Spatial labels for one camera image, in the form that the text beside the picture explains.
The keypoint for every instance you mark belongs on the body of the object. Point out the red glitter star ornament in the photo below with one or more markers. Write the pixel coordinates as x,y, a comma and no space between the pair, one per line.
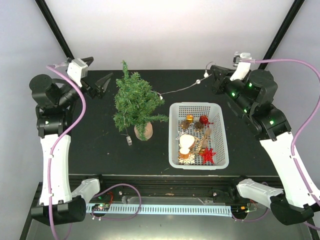
207,155

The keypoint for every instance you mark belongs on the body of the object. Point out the black frame post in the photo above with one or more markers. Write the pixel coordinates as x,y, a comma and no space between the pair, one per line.
49,18
284,27

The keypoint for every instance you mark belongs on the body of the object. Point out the black frame post right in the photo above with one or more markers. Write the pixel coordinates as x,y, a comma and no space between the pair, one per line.
284,27

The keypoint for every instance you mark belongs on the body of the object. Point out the gold merry christmas sign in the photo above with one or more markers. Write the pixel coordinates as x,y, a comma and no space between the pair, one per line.
198,144

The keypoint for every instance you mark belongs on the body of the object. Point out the white slotted cable duct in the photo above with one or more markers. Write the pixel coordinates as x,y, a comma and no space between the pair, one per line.
188,210

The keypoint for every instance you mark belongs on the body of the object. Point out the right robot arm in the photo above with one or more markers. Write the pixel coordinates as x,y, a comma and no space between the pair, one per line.
251,95

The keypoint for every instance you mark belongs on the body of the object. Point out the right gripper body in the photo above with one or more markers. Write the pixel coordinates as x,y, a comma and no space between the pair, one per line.
219,89

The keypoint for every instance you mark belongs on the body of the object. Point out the small circuit board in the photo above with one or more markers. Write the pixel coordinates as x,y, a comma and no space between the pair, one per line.
104,207

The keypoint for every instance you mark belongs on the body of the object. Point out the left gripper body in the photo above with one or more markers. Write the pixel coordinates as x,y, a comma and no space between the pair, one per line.
91,92

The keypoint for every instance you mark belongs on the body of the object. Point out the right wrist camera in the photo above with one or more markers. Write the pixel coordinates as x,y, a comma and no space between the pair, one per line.
242,68

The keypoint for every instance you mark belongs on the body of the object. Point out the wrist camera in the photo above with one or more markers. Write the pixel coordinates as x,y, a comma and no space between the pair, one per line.
242,68
77,69

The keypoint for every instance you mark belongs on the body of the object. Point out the black frame post left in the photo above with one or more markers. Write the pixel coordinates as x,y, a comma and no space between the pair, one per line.
49,18

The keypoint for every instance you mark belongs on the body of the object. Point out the burlap bow ornament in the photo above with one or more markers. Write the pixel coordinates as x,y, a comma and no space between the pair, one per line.
206,136

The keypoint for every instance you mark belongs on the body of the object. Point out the red gift box ornament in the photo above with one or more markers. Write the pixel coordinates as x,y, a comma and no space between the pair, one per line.
203,119

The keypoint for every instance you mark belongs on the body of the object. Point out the small green christmas tree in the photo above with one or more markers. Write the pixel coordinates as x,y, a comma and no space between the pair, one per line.
135,103

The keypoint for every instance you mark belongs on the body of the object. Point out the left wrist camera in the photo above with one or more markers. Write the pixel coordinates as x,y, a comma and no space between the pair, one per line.
77,69

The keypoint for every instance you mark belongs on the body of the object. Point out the white plastic mesh basket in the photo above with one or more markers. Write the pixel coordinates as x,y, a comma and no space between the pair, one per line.
217,140

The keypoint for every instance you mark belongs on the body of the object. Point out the silver star ornament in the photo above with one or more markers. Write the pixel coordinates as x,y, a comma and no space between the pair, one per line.
181,133

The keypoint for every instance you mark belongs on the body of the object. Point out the black front rail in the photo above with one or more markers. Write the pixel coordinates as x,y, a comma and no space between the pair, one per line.
220,189

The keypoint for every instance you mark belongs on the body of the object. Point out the gold gift box ornament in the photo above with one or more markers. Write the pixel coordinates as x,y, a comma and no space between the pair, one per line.
189,118

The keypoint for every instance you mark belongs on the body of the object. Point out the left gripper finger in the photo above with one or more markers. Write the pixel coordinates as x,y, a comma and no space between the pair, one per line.
102,84
88,61

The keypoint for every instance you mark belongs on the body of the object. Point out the white snowflake ornament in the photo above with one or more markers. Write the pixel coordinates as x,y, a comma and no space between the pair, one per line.
187,161

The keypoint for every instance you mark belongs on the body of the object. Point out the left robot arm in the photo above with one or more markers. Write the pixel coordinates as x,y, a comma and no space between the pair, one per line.
60,107

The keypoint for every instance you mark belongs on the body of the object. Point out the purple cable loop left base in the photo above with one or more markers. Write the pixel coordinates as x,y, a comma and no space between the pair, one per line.
118,208

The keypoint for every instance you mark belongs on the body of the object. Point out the brown pine cone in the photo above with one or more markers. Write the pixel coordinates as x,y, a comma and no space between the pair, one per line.
185,124
198,126

